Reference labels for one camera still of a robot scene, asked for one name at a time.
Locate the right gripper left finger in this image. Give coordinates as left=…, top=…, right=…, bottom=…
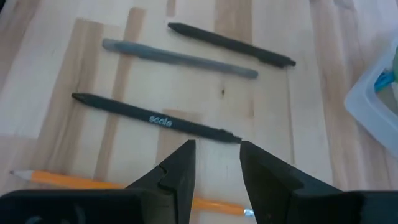
left=126, top=139, right=197, bottom=224

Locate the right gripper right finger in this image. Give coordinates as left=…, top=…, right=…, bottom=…
left=239, top=140, right=343, bottom=224

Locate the black pen white scale print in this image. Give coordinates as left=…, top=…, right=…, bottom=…
left=71, top=92, right=243, bottom=144

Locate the orange pencil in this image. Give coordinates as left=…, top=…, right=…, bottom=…
left=9, top=169, right=255, bottom=217

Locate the grey pen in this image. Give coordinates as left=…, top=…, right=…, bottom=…
left=102, top=37, right=259, bottom=80

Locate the clear plastic supply box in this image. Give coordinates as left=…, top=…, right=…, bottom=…
left=343, top=35, right=398, bottom=158

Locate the blue highlighter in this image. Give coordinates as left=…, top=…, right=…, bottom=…
left=374, top=70, right=396, bottom=93

